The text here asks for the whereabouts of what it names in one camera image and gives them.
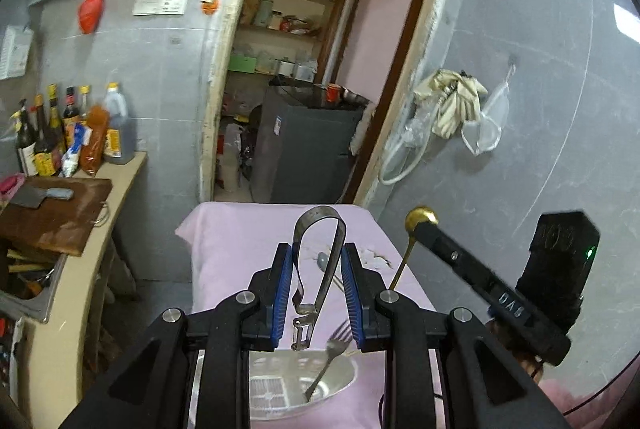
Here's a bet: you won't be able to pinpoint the silver peeler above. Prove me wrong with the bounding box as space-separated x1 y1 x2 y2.
291 204 347 351

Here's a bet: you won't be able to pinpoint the silver fork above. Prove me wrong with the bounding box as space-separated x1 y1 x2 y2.
304 321 352 403

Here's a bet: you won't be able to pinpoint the white utensil holder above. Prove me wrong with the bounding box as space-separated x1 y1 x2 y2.
248 350 358 421

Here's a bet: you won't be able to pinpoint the gold spoon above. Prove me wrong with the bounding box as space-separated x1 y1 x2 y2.
388 206 439 290

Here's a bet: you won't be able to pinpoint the dark grey mini fridge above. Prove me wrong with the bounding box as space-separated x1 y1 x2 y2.
250 85 364 204

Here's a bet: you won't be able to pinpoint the large oil jug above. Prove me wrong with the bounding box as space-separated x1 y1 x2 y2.
103 82 136 164

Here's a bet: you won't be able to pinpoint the hanging cloth gloves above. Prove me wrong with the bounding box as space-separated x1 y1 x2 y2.
414 69 488 140

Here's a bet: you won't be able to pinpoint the wooden cutting board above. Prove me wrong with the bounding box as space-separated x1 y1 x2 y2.
1 176 113 257

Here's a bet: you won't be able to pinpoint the orange seasoning pouch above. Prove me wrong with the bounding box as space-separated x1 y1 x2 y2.
79 105 110 176

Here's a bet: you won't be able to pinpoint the green storage box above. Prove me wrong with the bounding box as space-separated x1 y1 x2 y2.
228 54 257 74

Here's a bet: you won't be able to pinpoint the cleaver knife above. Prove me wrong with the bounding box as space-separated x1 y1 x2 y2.
10 184 75 209

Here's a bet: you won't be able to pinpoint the dark soy sauce bottle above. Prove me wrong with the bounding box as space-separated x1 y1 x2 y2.
16 98 38 176

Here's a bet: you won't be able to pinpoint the red plastic bag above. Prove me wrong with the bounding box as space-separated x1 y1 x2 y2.
77 0 104 34

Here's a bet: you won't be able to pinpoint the white hose loop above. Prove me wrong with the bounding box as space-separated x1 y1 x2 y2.
378 102 442 188

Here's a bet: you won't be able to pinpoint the orange wall plug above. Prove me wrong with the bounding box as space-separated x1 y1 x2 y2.
201 0 219 16

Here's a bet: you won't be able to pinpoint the white wall socket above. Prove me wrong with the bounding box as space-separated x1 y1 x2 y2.
132 0 189 16

